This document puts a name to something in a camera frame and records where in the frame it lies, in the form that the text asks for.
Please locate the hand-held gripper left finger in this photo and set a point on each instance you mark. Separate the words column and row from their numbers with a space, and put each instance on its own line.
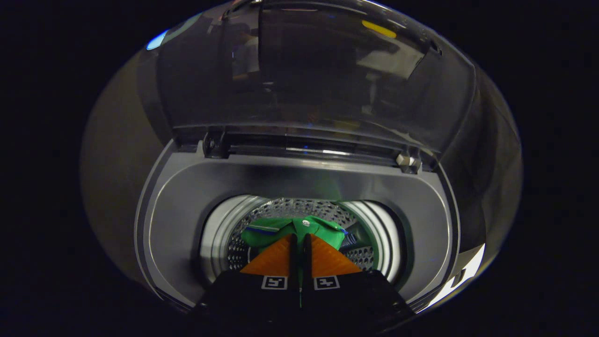
column 293, row 281

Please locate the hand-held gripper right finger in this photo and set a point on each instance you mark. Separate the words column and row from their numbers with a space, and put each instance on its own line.
column 307, row 281

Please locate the green polo shirt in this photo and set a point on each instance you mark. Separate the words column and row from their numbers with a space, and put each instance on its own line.
column 318, row 231

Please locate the grey washing machine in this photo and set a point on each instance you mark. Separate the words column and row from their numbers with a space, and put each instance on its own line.
column 187, row 210

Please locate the white printed board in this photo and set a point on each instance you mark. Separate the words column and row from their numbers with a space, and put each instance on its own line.
column 461, row 276

